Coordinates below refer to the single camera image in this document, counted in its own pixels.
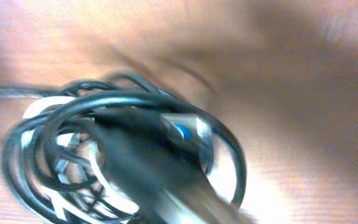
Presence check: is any black USB cable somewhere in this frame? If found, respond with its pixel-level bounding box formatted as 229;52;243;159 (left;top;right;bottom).
0;73;248;224

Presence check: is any white USB cable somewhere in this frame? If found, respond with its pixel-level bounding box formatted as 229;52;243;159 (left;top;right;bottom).
20;95;239;224

